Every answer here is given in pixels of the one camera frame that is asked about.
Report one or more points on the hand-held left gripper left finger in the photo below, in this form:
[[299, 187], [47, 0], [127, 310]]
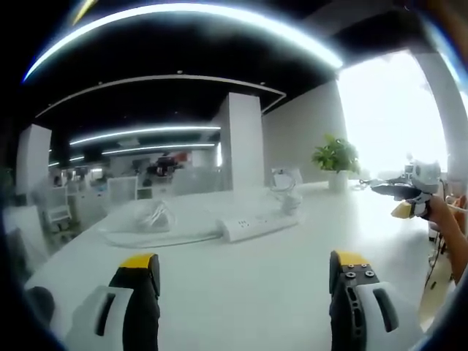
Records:
[[109, 318]]

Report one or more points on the white power strip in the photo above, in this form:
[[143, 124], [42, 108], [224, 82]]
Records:
[[252, 225]]

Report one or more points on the white desk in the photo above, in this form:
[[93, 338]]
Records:
[[237, 278]]

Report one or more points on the white frame office chair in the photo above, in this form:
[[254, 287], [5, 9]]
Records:
[[60, 212]]

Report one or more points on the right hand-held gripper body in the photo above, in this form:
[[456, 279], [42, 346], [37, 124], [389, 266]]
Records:
[[426, 177]]

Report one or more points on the green potted plant white pot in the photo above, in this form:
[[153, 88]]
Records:
[[336, 157]]

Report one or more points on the curved ceiling light strip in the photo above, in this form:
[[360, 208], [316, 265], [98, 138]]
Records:
[[183, 11]]

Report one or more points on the person's right hand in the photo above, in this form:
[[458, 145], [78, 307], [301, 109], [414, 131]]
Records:
[[440, 210]]

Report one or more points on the clear plastic bag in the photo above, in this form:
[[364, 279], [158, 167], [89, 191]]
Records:
[[146, 210]]

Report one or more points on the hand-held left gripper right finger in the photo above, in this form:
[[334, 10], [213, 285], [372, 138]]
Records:
[[367, 314]]

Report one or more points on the grey mesh office chair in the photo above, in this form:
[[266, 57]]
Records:
[[122, 190]]

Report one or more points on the straight ceiling light strip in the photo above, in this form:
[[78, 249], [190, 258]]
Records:
[[146, 131], [157, 148]]

